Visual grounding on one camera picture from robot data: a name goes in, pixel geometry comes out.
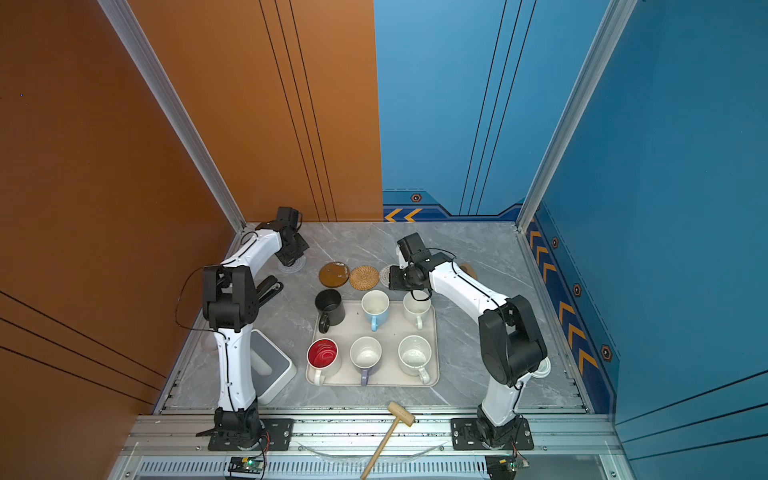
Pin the white woven round coaster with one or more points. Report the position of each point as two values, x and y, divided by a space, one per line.
384 276

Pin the glossy brown round coaster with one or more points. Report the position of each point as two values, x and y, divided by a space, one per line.
334 274

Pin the white mug back right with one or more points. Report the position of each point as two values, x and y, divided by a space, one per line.
416 305

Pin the black mug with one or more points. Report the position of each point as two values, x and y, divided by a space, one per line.
330 307

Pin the right green circuit board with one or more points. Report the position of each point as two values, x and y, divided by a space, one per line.
503 467

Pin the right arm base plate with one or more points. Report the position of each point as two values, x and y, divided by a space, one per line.
465 433

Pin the wooden mallet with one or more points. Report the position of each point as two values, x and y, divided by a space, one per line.
401 416

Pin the paw print cork coaster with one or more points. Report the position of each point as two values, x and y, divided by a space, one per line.
469 270

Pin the aluminium corner post left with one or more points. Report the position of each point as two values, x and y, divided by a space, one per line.
129 31

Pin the aluminium corner post right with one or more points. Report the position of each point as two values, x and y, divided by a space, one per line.
610 30

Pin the white mug purple handle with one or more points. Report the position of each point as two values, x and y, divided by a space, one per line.
365 354

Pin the large white mug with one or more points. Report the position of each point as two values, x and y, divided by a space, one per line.
414 354

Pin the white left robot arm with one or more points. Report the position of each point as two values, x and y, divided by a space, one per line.
231 303

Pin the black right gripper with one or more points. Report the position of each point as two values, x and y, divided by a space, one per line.
394 280

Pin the green circuit board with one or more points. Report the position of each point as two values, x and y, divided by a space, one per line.
248 467
503 467

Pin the clear glass round coaster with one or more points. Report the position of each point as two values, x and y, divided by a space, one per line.
294 267

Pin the black stapler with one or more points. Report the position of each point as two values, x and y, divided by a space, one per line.
269 288

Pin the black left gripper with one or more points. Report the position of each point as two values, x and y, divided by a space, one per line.
302 247

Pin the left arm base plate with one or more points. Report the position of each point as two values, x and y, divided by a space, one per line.
274 435

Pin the light blue mug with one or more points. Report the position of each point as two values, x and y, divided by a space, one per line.
375 305

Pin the aluminium corner post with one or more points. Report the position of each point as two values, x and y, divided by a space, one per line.
129 31
610 30

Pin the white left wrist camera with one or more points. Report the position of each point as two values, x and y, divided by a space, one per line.
288 218

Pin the red inside white mug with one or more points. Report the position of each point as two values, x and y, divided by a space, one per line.
323 361

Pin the left green circuit board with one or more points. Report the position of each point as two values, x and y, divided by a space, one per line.
248 467

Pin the aluminium front rail frame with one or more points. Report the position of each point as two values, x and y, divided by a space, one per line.
338 444

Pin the tan woven rattan coaster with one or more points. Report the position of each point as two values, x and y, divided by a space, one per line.
364 278

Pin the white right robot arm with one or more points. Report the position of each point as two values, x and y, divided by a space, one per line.
512 347

